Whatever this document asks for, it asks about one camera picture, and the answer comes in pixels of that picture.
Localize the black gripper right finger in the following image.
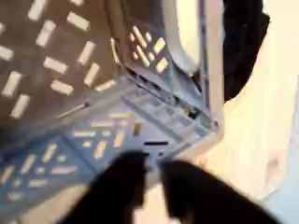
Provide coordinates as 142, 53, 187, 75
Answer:
159, 159, 282, 224

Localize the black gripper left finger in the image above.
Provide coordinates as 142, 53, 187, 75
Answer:
59, 150, 150, 224

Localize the black sock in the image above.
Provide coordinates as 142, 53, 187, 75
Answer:
221, 0, 271, 103

